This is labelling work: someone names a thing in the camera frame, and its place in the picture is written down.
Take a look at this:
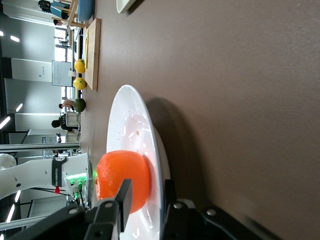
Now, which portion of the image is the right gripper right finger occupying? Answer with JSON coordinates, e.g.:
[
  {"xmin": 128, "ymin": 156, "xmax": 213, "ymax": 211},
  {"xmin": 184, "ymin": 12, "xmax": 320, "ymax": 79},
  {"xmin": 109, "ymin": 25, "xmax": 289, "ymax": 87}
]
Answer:
[{"xmin": 163, "ymin": 179, "xmax": 276, "ymax": 240}]

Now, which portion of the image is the cream bear print tray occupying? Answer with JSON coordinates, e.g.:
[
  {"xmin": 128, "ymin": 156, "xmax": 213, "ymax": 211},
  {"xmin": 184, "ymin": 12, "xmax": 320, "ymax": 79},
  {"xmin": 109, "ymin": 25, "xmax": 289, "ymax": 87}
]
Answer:
[{"xmin": 116, "ymin": 0, "xmax": 138, "ymax": 14}]

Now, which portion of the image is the person in black shirt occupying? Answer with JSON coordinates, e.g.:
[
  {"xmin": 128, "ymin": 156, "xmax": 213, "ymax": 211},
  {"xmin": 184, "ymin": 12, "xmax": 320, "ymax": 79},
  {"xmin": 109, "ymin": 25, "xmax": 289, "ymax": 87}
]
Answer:
[{"xmin": 51, "ymin": 111, "xmax": 82, "ymax": 134}]

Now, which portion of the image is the orange fruit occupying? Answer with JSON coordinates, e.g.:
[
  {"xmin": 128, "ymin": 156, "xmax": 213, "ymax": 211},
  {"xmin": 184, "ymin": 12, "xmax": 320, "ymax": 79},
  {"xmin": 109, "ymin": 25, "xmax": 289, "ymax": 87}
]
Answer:
[{"xmin": 95, "ymin": 150, "xmax": 151, "ymax": 215}]

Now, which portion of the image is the white round plate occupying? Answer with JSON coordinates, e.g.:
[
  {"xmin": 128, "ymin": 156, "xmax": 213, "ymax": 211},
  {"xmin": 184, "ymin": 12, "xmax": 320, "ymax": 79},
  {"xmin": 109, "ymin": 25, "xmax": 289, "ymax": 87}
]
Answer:
[{"xmin": 106, "ymin": 84, "xmax": 172, "ymax": 240}]

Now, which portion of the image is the aluminium frame post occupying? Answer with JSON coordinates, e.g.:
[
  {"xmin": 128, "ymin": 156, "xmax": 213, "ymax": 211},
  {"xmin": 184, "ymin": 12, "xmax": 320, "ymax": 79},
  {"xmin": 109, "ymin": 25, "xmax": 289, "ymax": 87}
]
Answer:
[{"xmin": 0, "ymin": 142, "xmax": 81, "ymax": 151}]

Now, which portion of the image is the blue bowl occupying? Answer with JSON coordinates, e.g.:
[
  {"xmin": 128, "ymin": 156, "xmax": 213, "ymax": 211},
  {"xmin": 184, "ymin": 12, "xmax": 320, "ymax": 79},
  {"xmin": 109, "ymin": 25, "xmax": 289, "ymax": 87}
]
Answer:
[{"xmin": 76, "ymin": 0, "xmax": 96, "ymax": 22}]

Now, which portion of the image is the wooden cutting board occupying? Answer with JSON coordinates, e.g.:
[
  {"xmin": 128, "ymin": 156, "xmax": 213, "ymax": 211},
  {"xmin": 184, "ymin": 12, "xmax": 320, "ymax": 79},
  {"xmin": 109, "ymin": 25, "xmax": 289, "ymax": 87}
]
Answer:
[{"xmin": 84, "ymin": 17, "xmax": 102, "ymax": 91}]

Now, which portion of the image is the yellow lemon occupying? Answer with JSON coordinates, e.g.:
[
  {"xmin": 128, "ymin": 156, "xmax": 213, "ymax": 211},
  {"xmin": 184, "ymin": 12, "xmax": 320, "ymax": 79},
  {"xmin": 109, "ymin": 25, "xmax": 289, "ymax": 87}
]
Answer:
[
  {"xmin": 74, "ymin": 58, "xmax": 87, "ymax": 74},
  {"xmin": 73, "ymin": 77, "xmax": 88, "ymax": 91}
]

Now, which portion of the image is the teal chair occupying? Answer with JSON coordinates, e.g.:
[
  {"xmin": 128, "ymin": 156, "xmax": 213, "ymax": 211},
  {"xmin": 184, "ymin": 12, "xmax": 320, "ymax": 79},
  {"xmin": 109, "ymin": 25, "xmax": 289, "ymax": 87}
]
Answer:
[{"xmin": 50, "ymin": 1, "xmax": 70, "ymax": 20}]

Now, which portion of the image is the yellow plastic knife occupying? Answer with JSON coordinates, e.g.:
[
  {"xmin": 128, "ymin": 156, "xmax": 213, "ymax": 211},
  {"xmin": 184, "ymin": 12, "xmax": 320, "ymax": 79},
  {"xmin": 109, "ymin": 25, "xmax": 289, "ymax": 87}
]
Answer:
[{"xmin": 84, "ymin": 26, "xmax": 90, "ymax": 70}]

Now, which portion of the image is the white whiteboard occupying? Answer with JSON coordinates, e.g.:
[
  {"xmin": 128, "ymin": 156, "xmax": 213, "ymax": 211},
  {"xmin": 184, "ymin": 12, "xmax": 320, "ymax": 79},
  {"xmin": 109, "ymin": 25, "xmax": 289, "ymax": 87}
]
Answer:
[{"xmin": 51, "ymin": 60, "xmax": 73, "ymax": 88}]

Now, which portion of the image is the person in pale top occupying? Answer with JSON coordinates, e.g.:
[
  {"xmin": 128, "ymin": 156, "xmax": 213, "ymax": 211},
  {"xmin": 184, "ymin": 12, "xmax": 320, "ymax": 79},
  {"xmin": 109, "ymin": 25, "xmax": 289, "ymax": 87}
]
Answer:
[{"xmin": 58, "ymin": 98, "xmax": 76, "ymax": 111}]

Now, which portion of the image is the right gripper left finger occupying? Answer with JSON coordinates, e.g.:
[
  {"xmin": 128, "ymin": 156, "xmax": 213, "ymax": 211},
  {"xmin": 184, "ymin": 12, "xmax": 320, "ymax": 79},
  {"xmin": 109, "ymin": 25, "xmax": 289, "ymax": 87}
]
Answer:
[{"xmin": 7, "ymin": 178, "xmax": 133, "ymax": 240}]

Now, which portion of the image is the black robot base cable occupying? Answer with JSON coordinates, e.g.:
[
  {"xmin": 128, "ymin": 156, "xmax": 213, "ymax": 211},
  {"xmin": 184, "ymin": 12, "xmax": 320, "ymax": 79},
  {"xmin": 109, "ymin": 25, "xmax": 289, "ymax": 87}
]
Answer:
[{"xmin": 71, "ymin": 181, "xmax": 87, "ymax": 208}]

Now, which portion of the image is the dark green lime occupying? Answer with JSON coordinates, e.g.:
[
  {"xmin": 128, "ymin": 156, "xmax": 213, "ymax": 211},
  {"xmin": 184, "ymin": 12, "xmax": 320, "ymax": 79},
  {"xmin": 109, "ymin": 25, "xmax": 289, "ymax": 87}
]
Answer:
[{"xmin": 73, "ymin": 98, "xmax": 87, "ymax": 114}]

